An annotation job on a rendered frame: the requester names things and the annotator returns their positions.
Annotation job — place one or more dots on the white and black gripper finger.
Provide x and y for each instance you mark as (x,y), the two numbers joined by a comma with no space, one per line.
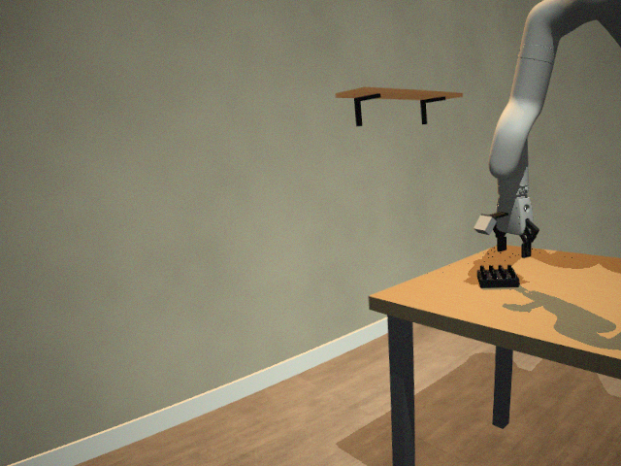
(526,247)
(501,239)

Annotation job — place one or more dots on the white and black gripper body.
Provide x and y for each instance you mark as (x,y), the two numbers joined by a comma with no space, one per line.
(515,222)

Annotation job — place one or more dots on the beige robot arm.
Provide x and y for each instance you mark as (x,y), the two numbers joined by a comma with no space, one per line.
(545,25)

